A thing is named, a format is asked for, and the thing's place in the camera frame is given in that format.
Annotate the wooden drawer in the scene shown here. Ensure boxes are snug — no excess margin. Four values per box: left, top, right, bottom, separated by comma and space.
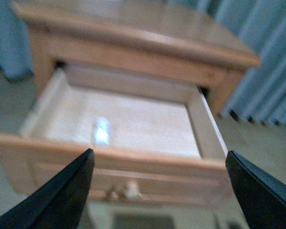
0, 64, 233, 207

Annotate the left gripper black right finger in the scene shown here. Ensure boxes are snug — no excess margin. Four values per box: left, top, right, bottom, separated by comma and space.
225, 151, 286, 229

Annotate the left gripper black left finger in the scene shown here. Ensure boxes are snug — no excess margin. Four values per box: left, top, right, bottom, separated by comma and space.
0, 149, 94, 229

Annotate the white medicine bottle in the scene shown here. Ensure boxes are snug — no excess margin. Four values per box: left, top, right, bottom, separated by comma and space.
92, 117, 112, 146

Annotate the wooden nightstand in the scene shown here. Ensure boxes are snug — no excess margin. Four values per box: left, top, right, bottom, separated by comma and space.
10, 0, 261, 115

